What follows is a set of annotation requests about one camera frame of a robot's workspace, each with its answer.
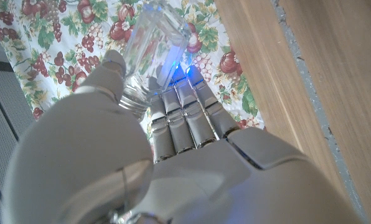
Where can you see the clear glass salt shaker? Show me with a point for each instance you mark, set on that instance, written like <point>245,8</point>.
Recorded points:
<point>154,40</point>

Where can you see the grey tape outline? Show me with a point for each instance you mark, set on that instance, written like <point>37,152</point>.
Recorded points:
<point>313,93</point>

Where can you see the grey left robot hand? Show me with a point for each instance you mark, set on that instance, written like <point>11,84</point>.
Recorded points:
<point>204,186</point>

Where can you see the floral fruit print backdrop cloth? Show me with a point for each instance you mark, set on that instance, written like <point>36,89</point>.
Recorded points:
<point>79,46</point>

